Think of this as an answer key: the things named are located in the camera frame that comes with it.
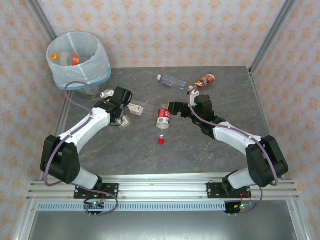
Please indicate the right circuit board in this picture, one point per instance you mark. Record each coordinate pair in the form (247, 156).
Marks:
(243, 205)

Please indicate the aluminium frame post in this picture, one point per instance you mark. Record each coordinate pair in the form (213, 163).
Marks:
(272, 35)
(42, 20)

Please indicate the circuit board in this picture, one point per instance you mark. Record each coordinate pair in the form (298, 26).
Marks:
(243, 205)
(95, 205)

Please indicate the brown labelled plastic bottle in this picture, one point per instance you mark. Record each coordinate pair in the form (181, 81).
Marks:
(205, 80)

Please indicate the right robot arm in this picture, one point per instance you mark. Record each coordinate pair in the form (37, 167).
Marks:
(232, 137)

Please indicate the left circuit board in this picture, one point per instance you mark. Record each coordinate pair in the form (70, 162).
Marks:
(95, 205)

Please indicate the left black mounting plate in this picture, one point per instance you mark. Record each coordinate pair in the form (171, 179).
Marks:
(112, 190)

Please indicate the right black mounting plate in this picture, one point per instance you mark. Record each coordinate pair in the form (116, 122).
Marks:
(213, 190)

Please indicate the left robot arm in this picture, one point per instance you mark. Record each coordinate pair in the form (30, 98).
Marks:
(82, 130)

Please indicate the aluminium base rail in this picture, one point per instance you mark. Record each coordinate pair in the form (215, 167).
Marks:
(160, 186)

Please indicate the white mesh lined bin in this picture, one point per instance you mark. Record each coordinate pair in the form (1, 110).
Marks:
(82, 72)

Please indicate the orange labelled bottle orange cap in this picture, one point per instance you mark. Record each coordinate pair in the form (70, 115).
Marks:
(75, 60)

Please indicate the left aluminium frame post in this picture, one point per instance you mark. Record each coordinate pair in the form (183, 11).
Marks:
(42, 20)

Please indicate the black mounting plate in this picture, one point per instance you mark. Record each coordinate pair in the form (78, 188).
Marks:
(213, 190)
(112, 190)

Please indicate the clear bottle with white label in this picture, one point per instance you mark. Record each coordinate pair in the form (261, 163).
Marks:
(136, 108)

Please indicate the red labelled bottle red cap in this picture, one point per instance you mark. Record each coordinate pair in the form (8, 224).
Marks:
(163, 116)

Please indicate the right aluminium frame post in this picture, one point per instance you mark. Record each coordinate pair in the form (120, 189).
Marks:
(272, 35)

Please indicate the clear bottle with white cap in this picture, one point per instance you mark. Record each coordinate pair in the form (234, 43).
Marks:
(172, 82)

